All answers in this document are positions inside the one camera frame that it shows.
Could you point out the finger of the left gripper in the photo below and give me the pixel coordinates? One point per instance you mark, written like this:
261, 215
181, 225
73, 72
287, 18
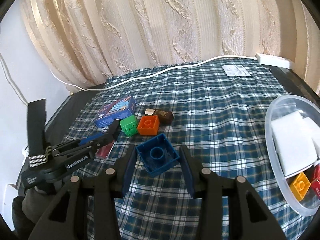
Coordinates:
109, 136
87, 139

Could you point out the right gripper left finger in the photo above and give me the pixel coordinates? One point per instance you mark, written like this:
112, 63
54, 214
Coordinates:
66, 215

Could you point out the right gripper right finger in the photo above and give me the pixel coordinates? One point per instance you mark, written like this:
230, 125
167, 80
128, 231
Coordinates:
248, 215

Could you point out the green toy brick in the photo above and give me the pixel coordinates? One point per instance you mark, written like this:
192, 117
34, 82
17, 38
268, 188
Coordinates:
129, 125

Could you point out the maroon small box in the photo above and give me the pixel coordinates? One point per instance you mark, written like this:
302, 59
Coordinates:
104, 150

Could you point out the blue card box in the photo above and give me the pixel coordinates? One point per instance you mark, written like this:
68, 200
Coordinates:
118, 110

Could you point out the orange toy brick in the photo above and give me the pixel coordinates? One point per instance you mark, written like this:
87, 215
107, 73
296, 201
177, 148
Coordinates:
148, 125

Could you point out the blue toy brick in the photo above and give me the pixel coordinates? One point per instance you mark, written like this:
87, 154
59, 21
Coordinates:
158, 155

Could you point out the brown small bottle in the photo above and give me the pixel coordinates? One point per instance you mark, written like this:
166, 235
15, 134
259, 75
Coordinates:
165, 117

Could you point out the gloved left hand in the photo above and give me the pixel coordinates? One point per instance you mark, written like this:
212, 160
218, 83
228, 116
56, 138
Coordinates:
27, 210

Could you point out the yellow toy brick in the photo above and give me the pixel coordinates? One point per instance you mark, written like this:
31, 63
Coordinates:
300, 186

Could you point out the clear plastic bowl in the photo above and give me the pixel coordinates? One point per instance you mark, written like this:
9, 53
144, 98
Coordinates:
278, 108

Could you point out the red card box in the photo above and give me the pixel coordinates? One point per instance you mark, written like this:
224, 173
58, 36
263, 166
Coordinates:
315, 182

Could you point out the white foam block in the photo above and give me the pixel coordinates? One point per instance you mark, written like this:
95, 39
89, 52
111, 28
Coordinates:
294, 145

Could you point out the beige patterned curtain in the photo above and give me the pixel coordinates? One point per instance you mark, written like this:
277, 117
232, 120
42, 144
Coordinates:
85, 42

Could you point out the plaid blue tablecloth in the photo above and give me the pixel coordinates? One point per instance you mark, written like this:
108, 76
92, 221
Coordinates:
221, 120

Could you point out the white paper label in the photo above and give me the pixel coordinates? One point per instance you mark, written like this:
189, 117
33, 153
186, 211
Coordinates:
236, 70

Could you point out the white power strip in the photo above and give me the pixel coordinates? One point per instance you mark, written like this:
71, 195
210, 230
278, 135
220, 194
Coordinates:
276, 61

